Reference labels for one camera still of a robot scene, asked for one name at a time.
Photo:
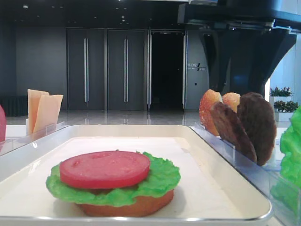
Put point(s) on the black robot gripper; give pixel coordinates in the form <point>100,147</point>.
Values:
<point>256,52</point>

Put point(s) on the brown meat patty front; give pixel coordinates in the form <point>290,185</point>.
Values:
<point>231,129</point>

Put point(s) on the brown meat patty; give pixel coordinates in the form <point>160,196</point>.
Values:
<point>257,117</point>
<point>231,129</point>

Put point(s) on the brown meat patty rear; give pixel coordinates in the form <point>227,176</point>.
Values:
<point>257,117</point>

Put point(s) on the green lettuce leaf on burger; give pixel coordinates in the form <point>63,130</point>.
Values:
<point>163,177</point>

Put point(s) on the green lettuce leaf standing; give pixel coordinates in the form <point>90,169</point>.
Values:
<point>290,146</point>

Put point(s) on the red tomato slice on burger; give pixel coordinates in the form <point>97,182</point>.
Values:
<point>104,170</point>

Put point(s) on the pale cheese slice inner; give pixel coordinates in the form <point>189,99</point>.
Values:
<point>48,111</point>

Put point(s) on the orange cheese slice outer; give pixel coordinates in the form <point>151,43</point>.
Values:
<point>33,104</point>

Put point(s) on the red tomato slice standing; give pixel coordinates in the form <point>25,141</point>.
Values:
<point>3,124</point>

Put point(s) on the bun half outer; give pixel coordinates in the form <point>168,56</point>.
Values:
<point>232,100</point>

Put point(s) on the bun half near tray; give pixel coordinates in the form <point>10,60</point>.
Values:
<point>208,100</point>

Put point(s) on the white flower planter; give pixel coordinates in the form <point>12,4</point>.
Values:
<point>282,103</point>

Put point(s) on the dark closed double door middle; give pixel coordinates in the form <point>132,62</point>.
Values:
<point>125,70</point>

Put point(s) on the dark closed double door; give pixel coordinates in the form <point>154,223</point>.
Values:
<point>125,70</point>
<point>85,69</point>

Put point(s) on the clear acrylic right rack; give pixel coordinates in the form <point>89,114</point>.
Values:
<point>263,178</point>

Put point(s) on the clear acrylic rack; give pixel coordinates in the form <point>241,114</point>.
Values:
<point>263,178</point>
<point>17,136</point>

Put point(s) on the dark closed double door left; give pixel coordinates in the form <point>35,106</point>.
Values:
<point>85,69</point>

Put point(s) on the bottom bun on tray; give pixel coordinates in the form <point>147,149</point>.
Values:
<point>144,206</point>

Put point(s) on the white rectangular serving tray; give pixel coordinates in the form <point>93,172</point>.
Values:
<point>211,192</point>

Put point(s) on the clear acrylic left rack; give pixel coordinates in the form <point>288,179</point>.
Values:
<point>17,136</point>

